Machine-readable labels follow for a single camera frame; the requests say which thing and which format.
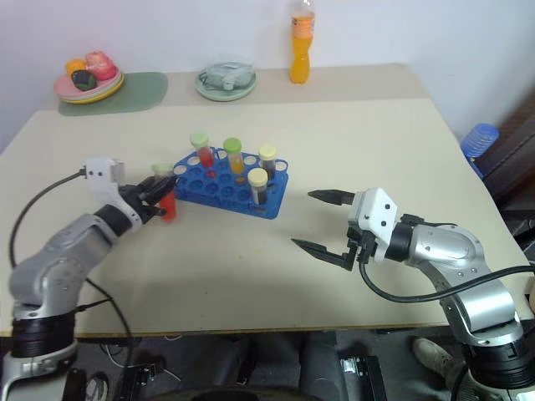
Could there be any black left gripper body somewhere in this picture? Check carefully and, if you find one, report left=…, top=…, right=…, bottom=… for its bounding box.
left=119, top=183, right=155, bottom=225

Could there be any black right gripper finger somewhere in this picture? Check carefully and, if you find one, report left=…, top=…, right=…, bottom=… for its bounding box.
left=290, top=237, right=352, bottom=272
left=307, top=189, right=357, bottom=207

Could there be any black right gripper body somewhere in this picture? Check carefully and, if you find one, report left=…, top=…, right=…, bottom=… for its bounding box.
left=345, top=225, right=378, bottom=265

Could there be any red tube pale green cap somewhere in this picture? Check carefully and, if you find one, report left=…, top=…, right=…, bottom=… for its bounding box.
left=150, top=162, right=178, bottom=223

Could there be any blue test tube rack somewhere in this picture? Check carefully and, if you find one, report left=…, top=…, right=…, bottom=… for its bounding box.
left=172, top=145, right=291, bottom=220

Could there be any dark tube yellow cap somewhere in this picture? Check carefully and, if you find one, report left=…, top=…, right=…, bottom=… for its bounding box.
left=247, top=167, right=270, bottom=206
left=257, top=144, right=278, bottom=181

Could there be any orange tube green cap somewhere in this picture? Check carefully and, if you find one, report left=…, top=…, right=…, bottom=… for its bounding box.
left=222, top=137, right=247, bottom=175

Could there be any green placemat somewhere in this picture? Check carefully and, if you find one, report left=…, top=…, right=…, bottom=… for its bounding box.
left=57, top=71, right=170, bottom=118

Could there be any pale green plate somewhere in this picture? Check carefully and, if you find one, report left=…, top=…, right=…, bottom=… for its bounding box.
left=193, top=69, right=258, bottom=103

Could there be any stack of pastel plates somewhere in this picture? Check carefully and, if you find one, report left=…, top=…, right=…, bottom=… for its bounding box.
left=53, top=69, right=126, bottom=105

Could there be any dark rounded shape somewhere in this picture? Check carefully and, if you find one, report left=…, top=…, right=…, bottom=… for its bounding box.
left=298, top=333, right=349, bottom=401

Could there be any clear bowl with face mask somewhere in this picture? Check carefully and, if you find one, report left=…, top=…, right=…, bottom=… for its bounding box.
left=197, top=56, right=257, bottom=91

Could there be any white shoe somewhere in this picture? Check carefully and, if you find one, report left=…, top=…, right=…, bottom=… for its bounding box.
left=412, top=338, right=456, bottom=374

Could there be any black box under table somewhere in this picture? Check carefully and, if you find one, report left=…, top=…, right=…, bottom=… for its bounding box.
left=337, top=353, right=389, bottom=401

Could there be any dark toy fruit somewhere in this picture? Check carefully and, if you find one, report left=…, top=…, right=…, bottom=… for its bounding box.
left=70, top=69, right=99, bottom=91

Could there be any pink toy fruit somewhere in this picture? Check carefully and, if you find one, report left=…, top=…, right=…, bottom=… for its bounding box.
left=84, top=50, right=116, bottom=81

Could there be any orange toy fruit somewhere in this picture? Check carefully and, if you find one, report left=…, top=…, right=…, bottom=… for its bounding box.
left=64, top=58, right=88, bottom=77

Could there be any orange soda bottle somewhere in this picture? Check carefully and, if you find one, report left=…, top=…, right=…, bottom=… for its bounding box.
left=288, top=0, right=316, bottom=85

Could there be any blue ribbed water bottle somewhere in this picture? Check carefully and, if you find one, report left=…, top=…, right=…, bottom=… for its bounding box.
left=460, top=122, right=501, bottom=181

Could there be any dark brown wooden furniture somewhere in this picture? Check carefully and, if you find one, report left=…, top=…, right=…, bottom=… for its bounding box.
left=479, top=94, right=535, bottom=212

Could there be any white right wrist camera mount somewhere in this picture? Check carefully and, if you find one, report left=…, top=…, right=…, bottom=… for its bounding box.
left=347, top=187, right=399, bottom=264

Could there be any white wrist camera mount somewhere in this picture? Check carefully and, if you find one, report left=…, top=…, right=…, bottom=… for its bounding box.
left=347, top=187, right=399, bottom=264
left=83, top=157, right=141, bottom=231

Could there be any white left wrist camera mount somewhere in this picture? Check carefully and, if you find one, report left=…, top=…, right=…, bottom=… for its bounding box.
left=83, top=157, right=141, bottom=231

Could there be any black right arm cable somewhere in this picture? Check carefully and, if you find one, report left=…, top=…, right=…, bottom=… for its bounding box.
left=358, top=249, right=535, bottom=302

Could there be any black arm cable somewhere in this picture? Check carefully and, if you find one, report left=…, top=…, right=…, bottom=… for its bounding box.
left=8, top=168, right=89, bottom=269
left=358, top=249, right=535, bottom=302

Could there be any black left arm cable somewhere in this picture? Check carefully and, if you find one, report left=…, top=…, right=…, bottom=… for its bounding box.
left=8, top=168, right=89, bottom=269

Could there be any thin black cable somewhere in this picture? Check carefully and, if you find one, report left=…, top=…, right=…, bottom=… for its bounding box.
left=74, top=278, right=139, bottom=377

